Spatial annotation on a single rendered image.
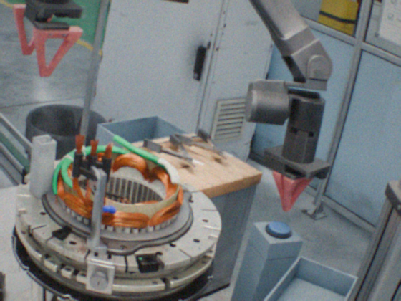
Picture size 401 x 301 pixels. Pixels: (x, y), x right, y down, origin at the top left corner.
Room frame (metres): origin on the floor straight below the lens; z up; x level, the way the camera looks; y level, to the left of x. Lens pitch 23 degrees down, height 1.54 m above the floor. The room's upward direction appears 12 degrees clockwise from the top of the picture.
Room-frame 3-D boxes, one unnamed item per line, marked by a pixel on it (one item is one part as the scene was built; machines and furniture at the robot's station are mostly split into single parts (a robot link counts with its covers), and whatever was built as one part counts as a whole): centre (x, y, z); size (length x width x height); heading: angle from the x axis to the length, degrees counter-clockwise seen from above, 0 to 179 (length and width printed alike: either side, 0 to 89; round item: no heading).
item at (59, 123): (2.37, 0.60, 0.39); 0.39 x 0.39 x 0.35
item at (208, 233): (0.79, 0.11, 1.09); 0.32 x 0.32 x 0.01
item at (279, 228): (0.92, -0.16, 1.04); 0.04 x 0.04 x 0.01
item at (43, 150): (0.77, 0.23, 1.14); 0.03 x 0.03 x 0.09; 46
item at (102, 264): (0.63, 0.09, 1.07); 0.04 x 0.02 x 0.05; 94
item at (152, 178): (0.84, 0.05, 1.12); 0.06 x 0.02 x 0.04; 46
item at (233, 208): (1.08, 0.01, 0.91); 0.19 x 0.19 x 0.26; 49
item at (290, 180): (0.93, -0.15, 1.12); 0.07 x 0.07 x 0.09; 47
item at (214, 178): (1.08, 0.01, 1.05); 0.20 x 0.19 x 0.02; 49
